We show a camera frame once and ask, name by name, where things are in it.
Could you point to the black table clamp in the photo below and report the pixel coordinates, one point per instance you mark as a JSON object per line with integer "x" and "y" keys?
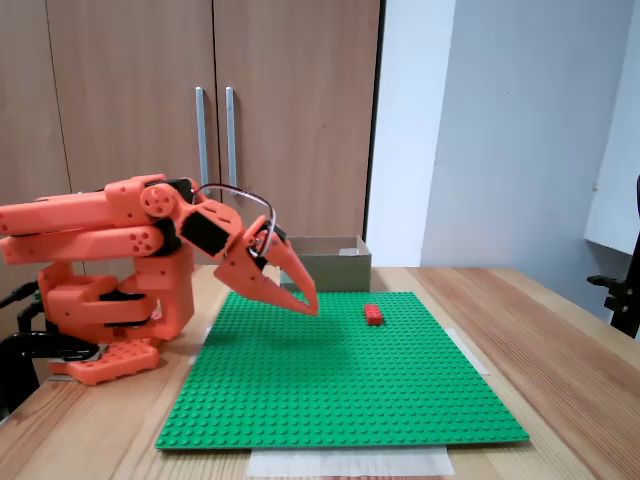
{"x": 30, "y": 345}

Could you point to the black camera stand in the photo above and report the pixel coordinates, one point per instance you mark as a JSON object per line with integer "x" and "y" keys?
{"x": 625, "y": 310}

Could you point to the short masking tape strip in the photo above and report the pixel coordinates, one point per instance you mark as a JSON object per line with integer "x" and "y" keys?
{"x": 196, "y": 356}
{"x": 474, "y": 357}

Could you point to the green lego baseplate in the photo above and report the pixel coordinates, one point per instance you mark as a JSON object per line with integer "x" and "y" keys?
{"x": 325, "y": 390}

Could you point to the open cardboard box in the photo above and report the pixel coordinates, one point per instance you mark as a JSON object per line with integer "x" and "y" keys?
{"x": 340, "y": 275}

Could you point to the white board panel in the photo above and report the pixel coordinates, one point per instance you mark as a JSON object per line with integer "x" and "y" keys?
{"x": 620, "y": 200}

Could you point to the red lego block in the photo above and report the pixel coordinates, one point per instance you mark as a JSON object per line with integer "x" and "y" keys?
{"x": 374, "y": 315}

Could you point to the wooden cabinet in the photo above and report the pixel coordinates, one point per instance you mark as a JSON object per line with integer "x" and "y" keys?
{"x": 300, "y": 125}

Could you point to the long masking tape strip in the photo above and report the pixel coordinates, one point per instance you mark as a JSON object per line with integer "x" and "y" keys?
{"x": 350, "y": 462}

